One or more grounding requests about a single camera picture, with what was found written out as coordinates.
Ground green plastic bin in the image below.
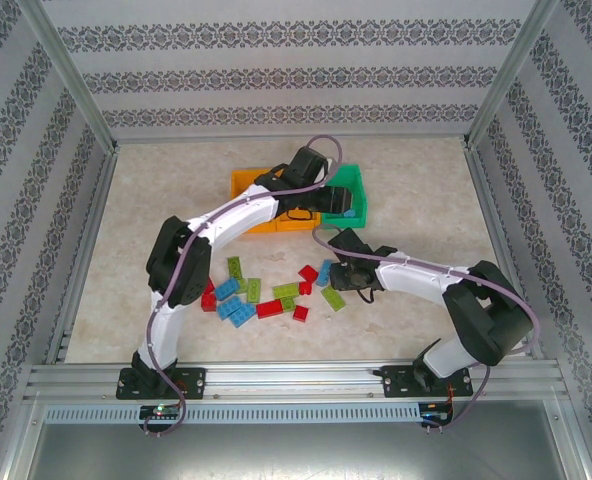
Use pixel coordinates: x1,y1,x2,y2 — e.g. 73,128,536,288
320,163,369,229

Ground orange plastic bin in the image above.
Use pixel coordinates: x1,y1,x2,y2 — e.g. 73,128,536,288
275,212,323,233
230,168,280,237

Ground grey metal sheet panel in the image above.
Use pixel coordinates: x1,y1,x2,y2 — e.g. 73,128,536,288
23,422,585,480

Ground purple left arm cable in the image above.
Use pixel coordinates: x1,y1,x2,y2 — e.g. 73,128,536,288
144,134,347,439

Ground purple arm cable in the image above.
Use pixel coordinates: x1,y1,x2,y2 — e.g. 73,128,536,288
144,134,347,439
311,224,538,432

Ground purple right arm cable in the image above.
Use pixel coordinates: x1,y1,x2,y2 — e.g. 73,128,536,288
311,224,538,432

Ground aluminium frame cross bar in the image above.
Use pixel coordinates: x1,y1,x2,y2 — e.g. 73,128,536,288
110,132,472,146

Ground aluminium mounting rail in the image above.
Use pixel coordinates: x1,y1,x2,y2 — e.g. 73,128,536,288
23,362,562,401

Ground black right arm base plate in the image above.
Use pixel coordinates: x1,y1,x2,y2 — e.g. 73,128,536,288
381,364,472,399

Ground slotted grey cable duct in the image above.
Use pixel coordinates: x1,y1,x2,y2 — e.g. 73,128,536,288
43,403,422,424

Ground aluminium side rail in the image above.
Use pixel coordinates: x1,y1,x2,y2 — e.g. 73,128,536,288
463,144,545,360
44,147,120,365

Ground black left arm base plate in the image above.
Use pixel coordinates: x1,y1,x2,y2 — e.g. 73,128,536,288
116,367,206,400

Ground aluminium frame post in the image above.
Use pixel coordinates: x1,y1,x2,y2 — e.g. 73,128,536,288
18,0,120,154
463,0,561,151

